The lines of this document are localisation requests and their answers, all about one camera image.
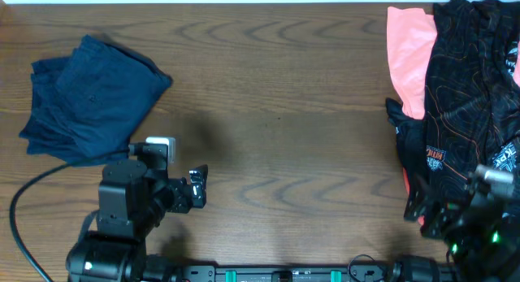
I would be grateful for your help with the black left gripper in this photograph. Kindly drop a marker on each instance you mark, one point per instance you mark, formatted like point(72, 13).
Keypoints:
point(181, 201)

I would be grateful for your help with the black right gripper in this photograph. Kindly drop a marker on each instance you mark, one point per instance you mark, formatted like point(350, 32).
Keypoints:
point(447, 210)

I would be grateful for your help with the navy blue shorts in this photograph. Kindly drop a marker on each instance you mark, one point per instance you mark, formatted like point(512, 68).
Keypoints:
point(97, 99)

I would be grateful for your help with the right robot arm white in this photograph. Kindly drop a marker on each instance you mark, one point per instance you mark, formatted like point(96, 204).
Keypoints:
point(481, 233)

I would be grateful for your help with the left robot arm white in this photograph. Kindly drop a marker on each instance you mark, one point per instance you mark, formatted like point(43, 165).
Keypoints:
point(133, 200)

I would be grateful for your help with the black patterned shirt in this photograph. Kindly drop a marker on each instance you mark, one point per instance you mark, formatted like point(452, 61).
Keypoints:
point(467, 103)

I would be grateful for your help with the folded navy shorts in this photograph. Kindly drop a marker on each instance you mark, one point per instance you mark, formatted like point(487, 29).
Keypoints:
point(43, 132)

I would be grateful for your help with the pink garment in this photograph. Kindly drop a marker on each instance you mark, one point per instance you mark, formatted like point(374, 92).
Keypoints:
point(410, 54)

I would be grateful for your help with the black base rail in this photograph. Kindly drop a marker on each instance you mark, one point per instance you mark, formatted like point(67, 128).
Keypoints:
point(362, 268)

